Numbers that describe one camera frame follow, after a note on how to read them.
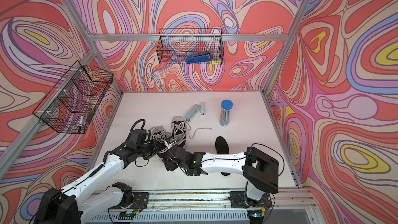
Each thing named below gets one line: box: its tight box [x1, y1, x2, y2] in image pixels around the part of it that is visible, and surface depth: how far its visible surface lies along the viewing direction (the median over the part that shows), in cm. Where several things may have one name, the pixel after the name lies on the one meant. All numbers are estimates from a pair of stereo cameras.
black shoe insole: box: [215, 135, 230, 155], surface depth 95 cm
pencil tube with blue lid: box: [219, 99, 234, 127], surface depth 90 cm
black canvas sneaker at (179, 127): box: [171, 115, 191, 147], surface depth 93 cm
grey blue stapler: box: [184, 101, 205, 124], surface depth 106 cm
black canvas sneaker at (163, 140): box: [149, 125, 176, 159], surface depth 82 cm
